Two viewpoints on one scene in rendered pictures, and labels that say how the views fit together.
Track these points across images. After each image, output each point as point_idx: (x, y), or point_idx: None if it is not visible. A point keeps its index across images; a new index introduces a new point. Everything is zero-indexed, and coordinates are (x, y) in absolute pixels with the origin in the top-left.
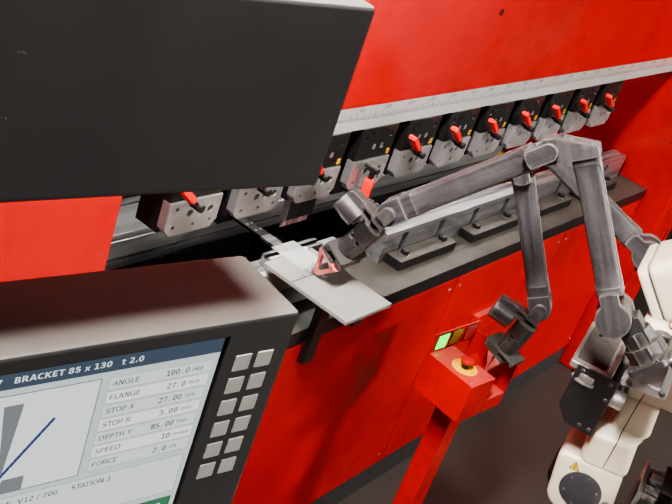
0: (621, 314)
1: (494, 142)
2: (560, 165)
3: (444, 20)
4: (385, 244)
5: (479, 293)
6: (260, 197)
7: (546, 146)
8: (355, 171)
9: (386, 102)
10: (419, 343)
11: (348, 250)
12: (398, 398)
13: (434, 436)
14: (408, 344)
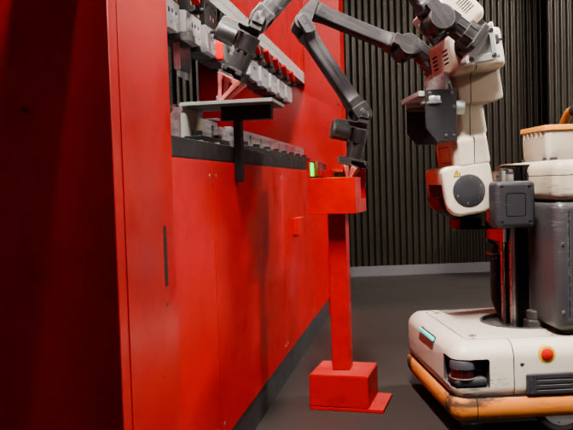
0: (445, 8)
1: (257, 72)
2: (327, 12)
3: None
4: (231, 136)
5: (291, 196)
6: (170, 11)
7: None
8: (207, 34)
9: None
10: (279, 225)
11: (240, 63)
12: (281, 283)
13: (338, 251)
14: (275, 221)
